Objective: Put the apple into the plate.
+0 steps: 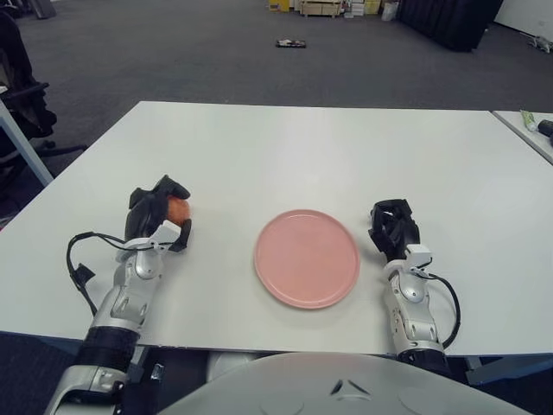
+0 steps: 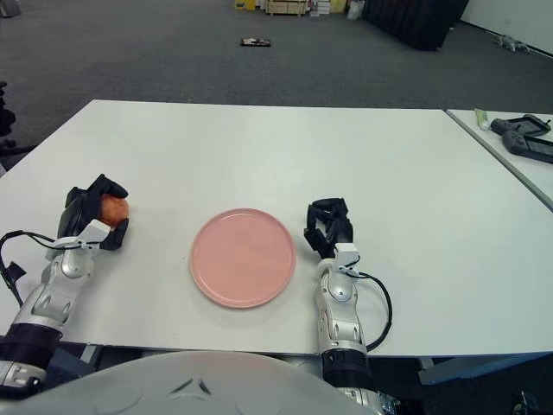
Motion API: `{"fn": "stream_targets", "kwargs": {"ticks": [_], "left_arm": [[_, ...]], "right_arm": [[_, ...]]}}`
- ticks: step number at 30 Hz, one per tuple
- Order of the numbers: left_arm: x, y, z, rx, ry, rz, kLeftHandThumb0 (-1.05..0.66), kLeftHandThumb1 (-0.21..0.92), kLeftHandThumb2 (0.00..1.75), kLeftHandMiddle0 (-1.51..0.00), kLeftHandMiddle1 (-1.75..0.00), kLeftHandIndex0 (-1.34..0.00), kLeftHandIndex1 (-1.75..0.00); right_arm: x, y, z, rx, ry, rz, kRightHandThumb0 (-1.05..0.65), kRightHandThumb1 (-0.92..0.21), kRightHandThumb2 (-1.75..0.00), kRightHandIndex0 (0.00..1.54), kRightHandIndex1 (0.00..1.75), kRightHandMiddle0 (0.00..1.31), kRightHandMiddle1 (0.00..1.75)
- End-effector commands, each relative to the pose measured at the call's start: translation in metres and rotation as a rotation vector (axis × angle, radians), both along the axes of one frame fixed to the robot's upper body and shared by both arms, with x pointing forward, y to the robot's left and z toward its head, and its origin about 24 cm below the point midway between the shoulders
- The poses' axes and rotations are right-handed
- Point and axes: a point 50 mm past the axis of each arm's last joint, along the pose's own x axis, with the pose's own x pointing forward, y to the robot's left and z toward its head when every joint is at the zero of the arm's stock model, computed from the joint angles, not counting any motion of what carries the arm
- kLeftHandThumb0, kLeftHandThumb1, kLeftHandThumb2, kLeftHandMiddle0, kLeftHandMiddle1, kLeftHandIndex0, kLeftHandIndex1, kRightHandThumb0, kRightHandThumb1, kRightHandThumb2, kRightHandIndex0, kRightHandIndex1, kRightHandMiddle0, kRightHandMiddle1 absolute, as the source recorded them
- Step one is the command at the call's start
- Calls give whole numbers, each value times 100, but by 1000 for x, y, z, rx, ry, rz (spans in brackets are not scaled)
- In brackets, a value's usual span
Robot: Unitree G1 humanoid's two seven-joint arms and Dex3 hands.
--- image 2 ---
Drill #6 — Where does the silver robot torso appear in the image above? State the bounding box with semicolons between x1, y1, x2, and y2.
25;350;381;415

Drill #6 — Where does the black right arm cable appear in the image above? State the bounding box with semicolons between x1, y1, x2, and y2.
358;271;393;350

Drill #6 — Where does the black partition curtain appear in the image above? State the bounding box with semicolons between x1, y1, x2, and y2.
362;0;470;52

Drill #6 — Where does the grey-blue table frame beam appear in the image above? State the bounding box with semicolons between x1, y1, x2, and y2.
47;342;103;373
417;354;553;386

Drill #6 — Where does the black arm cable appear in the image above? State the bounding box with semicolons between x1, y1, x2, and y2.
358;271;393;350
0;231;57;308

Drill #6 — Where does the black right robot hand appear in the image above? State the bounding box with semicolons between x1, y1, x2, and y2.
304;197;356;260

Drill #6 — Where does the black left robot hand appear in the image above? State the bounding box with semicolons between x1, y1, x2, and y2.
57;173;130;252

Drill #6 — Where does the grey robot dog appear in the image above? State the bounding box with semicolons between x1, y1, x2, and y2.
492;33;531;53

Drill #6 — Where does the wooden crate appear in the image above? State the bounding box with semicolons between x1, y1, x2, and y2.
265;0;307;17

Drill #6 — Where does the pink round plate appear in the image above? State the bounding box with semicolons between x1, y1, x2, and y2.
188;207;297;310

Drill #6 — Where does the black office chair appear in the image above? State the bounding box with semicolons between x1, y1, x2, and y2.
0;80;34;165

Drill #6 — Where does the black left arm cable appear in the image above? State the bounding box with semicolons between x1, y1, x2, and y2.
0;231;57;308

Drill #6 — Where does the red apple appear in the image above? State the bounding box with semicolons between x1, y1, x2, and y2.
99;195;130;229

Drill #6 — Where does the black handheld controller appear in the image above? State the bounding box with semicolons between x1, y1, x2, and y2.
500;131;553;164
490;114;553;137

